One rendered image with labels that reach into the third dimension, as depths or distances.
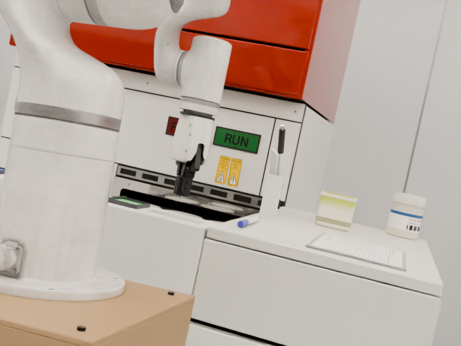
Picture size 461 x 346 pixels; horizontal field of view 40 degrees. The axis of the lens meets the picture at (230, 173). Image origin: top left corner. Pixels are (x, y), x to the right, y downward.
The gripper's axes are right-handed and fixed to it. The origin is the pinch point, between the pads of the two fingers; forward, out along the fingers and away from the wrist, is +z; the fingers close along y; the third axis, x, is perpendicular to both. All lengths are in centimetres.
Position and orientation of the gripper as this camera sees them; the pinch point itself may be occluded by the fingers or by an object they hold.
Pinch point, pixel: (182, 186)
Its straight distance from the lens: 135.5
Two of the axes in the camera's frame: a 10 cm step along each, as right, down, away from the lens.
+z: -2.1, 9.8, 0.5
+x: 8.8, 1.6, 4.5
